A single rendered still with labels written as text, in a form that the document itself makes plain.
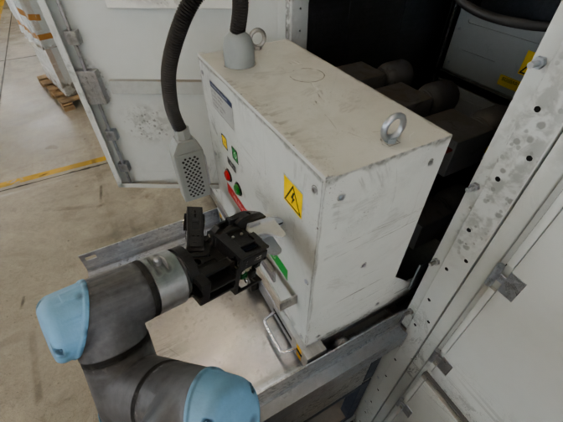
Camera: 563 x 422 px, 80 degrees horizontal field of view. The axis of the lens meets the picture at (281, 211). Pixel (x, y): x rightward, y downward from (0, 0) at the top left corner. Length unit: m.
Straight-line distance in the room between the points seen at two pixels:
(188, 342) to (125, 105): 0.74
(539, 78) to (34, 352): 2.15
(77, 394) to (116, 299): 1.55
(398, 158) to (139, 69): 0.85
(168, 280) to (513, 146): 0.49
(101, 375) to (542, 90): 0.60
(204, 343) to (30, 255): 1.87
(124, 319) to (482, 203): 0.53
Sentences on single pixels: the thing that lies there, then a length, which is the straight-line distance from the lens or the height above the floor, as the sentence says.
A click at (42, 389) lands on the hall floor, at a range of 2.05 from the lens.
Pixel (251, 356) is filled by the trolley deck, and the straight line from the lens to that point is 0.87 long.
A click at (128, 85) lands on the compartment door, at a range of 1.15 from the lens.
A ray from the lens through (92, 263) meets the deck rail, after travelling 1.12.
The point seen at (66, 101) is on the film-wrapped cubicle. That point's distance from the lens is 4.18.
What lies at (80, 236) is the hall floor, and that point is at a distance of 2.57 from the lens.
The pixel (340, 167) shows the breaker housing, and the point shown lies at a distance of 0.44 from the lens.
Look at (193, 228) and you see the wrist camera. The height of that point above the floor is 1.28.
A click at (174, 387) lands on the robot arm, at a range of 0.36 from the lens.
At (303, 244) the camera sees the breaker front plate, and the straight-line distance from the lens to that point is 0.55.
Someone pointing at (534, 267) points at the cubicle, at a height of 1.27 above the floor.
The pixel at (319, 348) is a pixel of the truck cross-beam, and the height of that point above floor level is 0.93.
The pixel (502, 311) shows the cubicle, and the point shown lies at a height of 1.16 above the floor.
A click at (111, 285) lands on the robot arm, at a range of 0.42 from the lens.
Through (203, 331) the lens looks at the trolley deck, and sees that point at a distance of 0.91.
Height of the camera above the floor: 1.65
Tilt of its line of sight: 44 degrees down
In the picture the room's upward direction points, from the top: straight up
